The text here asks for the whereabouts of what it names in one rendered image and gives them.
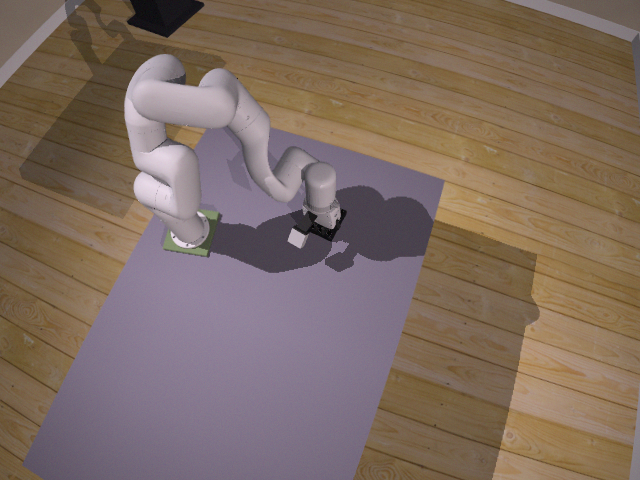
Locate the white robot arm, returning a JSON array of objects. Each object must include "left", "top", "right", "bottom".
[{"left": 124, "top": 54, "right": 340, "bottom": 249}]

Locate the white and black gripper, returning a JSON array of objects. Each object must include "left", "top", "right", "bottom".
[{"left": 302, "top": 196, "right": 341, "bottom": 235}]

